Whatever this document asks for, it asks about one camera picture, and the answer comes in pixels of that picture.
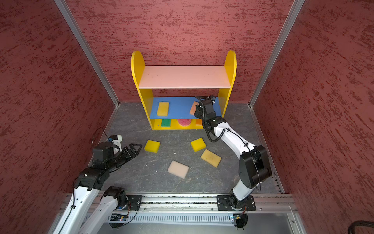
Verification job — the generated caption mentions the smiley face sponge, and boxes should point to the smiley face sponge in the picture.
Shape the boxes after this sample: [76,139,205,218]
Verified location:
[177,119,191,127]

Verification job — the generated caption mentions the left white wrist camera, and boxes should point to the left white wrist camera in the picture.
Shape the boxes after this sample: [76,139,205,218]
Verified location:
[109,135,122,154]

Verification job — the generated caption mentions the left aluminium corner post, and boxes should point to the left aluminium corner post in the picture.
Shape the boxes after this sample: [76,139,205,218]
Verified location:
[54,0,120,108]

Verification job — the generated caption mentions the bright yellow sponge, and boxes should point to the bright yellow sponge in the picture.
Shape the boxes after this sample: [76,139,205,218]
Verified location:
[144,140,161,154]
[191,138,206,152]

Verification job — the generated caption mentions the salmon pink sponge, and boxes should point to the salmon pink sponge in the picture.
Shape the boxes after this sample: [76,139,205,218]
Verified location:
[190,101,198,116]

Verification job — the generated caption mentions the tan yellow sponge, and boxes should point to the tan yellow sponge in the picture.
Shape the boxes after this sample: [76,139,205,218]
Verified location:
[201,149,222,168]

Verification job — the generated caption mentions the black cable bottom right corner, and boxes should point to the black cable bottom right corner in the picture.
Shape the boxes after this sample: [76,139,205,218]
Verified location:
[347,220,374,234]

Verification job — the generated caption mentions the right aluminium corner post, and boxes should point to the right aluminium corner post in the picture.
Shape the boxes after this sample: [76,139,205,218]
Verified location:
[249,0,305,109]

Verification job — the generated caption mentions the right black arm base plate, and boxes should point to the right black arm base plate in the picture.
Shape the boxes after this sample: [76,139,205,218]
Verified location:
[216,195,256,211]

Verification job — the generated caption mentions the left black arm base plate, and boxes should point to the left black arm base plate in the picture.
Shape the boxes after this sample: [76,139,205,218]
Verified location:
[116,195,143,211]

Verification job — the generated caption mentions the aluminium corner post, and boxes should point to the aluminium corner post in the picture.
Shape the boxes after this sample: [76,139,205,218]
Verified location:
[54,0,120,108]
[249,0,305,109]

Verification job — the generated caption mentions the circuit board with wires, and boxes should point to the circuit board with wires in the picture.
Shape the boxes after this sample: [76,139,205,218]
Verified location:
[232,207,248,229]
[109,211,138,229]

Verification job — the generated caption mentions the right circuit board with wires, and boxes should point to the right circuit board with wires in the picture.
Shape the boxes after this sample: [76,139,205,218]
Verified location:
[232,207,248,229]

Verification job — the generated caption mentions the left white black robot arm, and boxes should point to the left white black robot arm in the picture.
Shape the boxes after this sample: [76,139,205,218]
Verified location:
[53,139,143,234]

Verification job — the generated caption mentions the pale pink sponge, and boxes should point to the pale pink sponge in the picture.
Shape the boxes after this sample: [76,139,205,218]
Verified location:
[168,161,189,179]

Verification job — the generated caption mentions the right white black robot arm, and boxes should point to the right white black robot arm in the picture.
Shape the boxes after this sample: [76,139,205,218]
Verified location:
[194,96,272,210]

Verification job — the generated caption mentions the yellow shelf pink blue boards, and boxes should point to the yellow shelf pink blue boards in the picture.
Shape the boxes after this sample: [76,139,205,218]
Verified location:
[131,50,237,130]

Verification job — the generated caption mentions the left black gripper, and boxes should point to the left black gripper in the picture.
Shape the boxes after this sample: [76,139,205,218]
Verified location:
[107,143,143,171]

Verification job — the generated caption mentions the left circuit board with wires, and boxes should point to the left circuit board with wires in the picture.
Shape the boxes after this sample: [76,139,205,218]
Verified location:
[109,211,138,229]

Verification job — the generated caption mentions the green yellow sponge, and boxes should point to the green yellow sponge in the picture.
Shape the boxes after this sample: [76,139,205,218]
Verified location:
[161,119,171,128]

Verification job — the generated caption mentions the dark yellow sponge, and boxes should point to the dark yellow sponge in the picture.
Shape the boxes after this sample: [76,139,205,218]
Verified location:
[157,102,169,117]

